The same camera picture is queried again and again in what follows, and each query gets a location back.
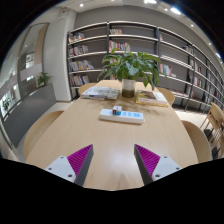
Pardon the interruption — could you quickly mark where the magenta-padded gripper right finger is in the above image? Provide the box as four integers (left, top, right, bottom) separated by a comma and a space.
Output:
133, 143, 183, 186

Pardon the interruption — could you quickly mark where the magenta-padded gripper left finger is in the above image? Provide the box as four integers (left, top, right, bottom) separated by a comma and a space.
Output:
44, 143, 95, 187

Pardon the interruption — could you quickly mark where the white power strip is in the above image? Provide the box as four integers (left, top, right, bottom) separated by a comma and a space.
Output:
98, 108, 145, 125

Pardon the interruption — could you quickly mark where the thin yellow book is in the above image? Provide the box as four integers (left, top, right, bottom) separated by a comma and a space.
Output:
135, 98, 169, 108

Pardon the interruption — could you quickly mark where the grey-white cover book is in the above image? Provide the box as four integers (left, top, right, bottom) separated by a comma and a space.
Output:
80, 86, 120, 101

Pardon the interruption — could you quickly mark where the green potted plant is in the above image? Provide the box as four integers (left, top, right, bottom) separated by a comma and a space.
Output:
97, 48, 164, 99

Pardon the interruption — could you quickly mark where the small background potted plant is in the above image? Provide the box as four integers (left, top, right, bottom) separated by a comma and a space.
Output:
35, 71, 53, 88

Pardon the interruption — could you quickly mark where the grey bookshelf unit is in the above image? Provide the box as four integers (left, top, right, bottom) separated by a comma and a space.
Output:
66, 20, 224, 113

